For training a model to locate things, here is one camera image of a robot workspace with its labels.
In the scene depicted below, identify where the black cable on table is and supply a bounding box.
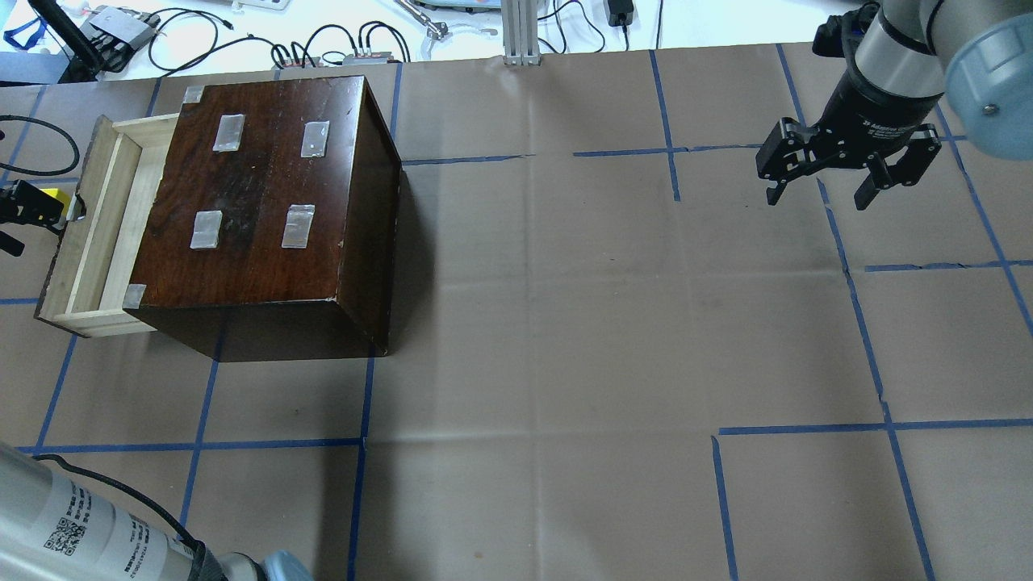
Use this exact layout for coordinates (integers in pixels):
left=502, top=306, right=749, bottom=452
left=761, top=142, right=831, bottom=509
left=0, top=115, right=82, bottom=177

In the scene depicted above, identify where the yellow block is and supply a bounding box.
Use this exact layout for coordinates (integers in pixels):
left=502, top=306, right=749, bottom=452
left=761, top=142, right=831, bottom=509
left=40, top=188, right=73, bottom=212

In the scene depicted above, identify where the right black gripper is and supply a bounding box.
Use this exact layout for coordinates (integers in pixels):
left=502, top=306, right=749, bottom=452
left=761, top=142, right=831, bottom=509
left=755, top=69, right=942, bottom=211

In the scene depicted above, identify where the aluminium profile post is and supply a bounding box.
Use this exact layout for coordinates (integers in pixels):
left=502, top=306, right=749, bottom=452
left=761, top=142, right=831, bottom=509
left=500, top=0, right=542, bottom=66

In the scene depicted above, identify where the light wooden drawer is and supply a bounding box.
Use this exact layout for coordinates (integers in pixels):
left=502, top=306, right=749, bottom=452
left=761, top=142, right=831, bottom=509
left=34, top=114, right=178, bottom=337

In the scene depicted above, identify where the brown paper table cover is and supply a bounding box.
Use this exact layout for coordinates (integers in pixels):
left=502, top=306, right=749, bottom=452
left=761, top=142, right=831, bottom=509
left=2, top=44, right=1032, bottom=580

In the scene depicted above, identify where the black power adapter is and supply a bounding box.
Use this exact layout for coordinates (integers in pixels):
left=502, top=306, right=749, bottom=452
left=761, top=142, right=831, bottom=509
left=605, top=0, right=635, bottom=28

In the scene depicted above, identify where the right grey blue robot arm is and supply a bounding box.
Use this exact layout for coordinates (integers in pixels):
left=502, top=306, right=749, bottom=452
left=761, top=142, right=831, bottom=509
left=755, top=1, right=1032, bottom=210

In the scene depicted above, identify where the dark wooden cabinet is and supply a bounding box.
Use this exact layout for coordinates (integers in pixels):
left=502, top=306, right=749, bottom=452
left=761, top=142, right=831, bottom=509
left=123, top=77, right=402, bottom=362

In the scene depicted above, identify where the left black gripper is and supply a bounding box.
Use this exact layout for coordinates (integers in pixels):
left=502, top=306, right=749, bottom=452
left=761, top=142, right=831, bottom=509
left=1, top=180, right=65, bottom=235

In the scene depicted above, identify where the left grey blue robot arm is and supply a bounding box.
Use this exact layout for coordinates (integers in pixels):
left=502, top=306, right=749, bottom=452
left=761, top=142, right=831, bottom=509
left=2, top=347, right=313, bottom=580

